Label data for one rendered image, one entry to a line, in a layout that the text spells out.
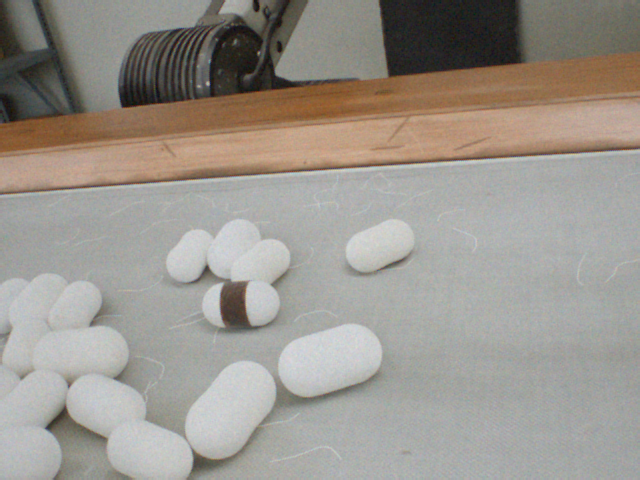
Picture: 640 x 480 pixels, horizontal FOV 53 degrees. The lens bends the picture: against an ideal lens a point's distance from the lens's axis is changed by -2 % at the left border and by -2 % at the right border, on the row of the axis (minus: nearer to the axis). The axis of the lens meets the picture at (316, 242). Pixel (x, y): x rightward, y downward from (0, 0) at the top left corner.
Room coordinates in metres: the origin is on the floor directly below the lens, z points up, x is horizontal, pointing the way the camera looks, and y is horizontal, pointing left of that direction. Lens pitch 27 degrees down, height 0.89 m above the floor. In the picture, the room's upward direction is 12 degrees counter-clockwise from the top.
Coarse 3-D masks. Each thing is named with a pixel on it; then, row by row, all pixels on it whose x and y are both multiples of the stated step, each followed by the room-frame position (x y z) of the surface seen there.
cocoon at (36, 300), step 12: (48, 276) 0.27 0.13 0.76; (36, 288) 0.26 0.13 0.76; (48, 288) 0.26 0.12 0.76; (60, 288) 0.27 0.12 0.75; (24, 300) 0.25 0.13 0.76; (36, 300) 0.26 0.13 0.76; (48, 300) 0.26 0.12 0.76; (12, 312) 0.25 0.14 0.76; (24, 312) 0.25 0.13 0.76; (36, 312) 0.25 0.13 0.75; (48, 312) 0.25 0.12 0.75; (12, 324) 0.25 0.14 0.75; (48, 324) 0.25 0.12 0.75
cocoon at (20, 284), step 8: (8, 280) 0.28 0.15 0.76; (16, 280) 0.28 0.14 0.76; (24, 280) 0.28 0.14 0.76; (0, 288) 0.27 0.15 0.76; (8, 288) 0.27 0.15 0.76; (16, 288) 0.27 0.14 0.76; (24, 288) 0.28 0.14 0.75; (0, 296) 0.27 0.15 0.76; (8, 296) 0.27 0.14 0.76; (16, 296) 0.27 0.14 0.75; (0, 304) 0.26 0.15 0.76; (8, 304) 0.26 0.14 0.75; (0, 312) 0.26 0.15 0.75; (8, 312) 0.26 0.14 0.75; (0, 320) 0.26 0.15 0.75; (8, 320) 0.26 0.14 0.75; (0, 328) 0.26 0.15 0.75; (8, 328) 0.26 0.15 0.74
